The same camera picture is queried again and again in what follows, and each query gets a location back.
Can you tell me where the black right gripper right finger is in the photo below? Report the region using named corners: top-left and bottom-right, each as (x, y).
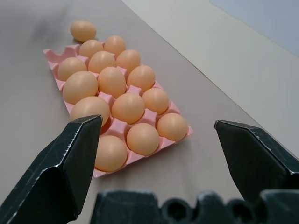
top-left (214, 120), bottom-right (299, 201)

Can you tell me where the brown egg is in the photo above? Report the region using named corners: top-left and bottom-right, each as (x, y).
top-left (104, 35), bottom-right (127, 56)
top-left (111, 92), bottom-right (146, 125)
top-left (115, 49), bottom-right (142, 74)
top-left (57, 57), bottom-right (87, 81)
top-left (94, 135), bottom-right (128, 173)
top-left (88, 50), bottom-right (116, 74)
top-left (70, 96), bottom-right (111, 128)
top-left (157, 112), bottom-right (189, 142)
top-left (142, 88), bottom-right (170, 115)
top-left (79, 39), bottom-right (104, 59)
top-left (70, 20), bottom-right (97, 42)
top-left (98, 66), bottom-right (127, 93)
top-left (126, 123), bottom-right (161, 156)
top-left (127, 65), bottom-right (156, 93)
top-left (62, 70), bottom-right (99, 105)

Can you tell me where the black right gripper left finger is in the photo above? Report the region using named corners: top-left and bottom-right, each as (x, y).
top-left (0, 114), bottom-right (104, 224)

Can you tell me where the pink egg tray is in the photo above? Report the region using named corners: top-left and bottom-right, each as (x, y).
top-left (43, 42), bottom-right (194, 179)

